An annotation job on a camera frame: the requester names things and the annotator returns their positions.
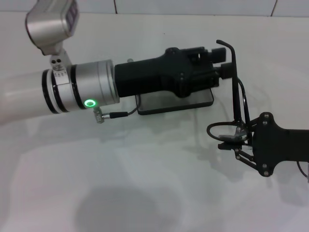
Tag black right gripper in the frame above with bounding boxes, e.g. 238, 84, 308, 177
217, 112, 309, 179

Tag black glasses case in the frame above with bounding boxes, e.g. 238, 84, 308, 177
136, 88, 215, 116

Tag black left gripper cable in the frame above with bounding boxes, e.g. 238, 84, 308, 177
93, 94, 143, 124

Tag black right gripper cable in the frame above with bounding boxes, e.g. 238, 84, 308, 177
296, 160, 309, 181

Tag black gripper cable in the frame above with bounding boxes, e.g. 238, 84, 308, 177
296, 160, 309, 181
93, 94, 143, 124

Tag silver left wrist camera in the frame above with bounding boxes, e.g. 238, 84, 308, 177
25, 0, 80, 57

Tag silver left camera bracket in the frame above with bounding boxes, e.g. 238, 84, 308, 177
49, 48, 73, 87

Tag black glasses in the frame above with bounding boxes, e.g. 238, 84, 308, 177
206, 40, 251, 143

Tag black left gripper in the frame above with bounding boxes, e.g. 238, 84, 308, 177
114, 46, 227, 99

